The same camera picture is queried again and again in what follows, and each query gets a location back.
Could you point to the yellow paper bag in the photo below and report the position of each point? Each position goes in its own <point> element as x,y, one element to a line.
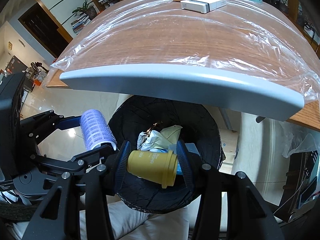
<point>168,136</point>

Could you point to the potted plant left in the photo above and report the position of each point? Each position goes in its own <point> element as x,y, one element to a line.
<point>87,9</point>

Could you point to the white blue medicine box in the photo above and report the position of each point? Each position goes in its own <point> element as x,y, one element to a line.
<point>202,6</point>

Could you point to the small yellow cup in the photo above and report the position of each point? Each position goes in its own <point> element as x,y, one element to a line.
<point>160,168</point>

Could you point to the purple hair roller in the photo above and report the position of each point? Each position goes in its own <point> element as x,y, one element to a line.
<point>95,130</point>

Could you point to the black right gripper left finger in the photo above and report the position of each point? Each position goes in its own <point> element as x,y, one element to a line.
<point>58,215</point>

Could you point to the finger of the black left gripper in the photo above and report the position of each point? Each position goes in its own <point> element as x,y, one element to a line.
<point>41,125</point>
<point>78,164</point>

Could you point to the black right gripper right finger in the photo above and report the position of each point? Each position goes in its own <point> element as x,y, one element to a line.
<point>248,215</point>

